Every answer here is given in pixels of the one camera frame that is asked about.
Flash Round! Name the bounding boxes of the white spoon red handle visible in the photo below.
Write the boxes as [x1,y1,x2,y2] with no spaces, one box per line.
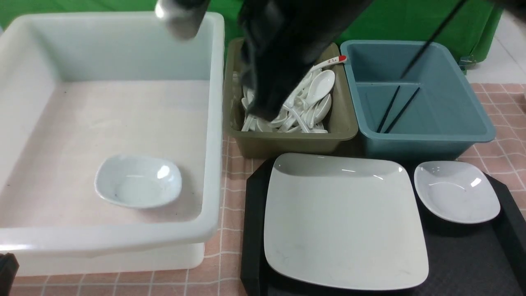
[309,55,347,72]

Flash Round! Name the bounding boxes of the small white bowl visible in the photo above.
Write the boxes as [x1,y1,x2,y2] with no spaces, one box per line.
[94,154,182,209]
[413,161,501,224]

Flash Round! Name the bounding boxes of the black object bottom left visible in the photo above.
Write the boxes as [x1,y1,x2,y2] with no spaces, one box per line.
[0,253,19,296]

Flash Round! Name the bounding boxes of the blue plastic bin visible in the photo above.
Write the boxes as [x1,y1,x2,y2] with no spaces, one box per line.
[340,40,496,162]

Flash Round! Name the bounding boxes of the black cable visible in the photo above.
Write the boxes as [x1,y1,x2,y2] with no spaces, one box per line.
[401,0,469,79]

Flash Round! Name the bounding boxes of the large white plastic tub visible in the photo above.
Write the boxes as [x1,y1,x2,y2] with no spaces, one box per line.
[1,12,225,277]

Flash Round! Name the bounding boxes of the white ceramic soup spoon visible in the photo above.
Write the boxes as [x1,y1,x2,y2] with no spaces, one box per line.
[242,88,257,132]

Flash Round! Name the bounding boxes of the pink checkered tablecloth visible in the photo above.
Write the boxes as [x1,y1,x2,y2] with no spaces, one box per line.
[11,83,525,296]

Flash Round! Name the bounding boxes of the large white square plate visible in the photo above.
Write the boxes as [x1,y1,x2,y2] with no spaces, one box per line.
[263,153,429,291]

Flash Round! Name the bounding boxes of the black plastic serving tray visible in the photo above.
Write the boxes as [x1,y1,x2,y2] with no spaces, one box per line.
[240,159,525,296]

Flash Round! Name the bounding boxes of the pile of white spoons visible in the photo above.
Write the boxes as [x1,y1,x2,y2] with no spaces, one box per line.
[253,70,336,134]

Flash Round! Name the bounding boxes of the white spoon right top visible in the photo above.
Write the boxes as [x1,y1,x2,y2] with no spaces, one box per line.
[293,70,336,108]

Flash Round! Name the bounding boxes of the black chopstick gold tip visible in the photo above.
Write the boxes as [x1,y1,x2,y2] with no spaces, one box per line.
[376,86,401,133]

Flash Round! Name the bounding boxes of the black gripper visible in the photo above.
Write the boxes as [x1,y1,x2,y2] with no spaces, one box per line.
[238,0,371,121]

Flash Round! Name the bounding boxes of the olive green plastic bin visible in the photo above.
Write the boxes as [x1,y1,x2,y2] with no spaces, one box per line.
[222,38,359,159]

